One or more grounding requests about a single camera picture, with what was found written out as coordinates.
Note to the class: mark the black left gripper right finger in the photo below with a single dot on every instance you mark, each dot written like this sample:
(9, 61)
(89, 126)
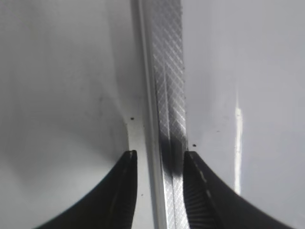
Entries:
(211, 204)

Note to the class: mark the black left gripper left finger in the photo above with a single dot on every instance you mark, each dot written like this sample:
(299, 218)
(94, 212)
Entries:
(109, 205)

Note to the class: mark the white board with aluminium frame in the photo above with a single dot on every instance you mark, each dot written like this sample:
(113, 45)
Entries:
(82, 81)

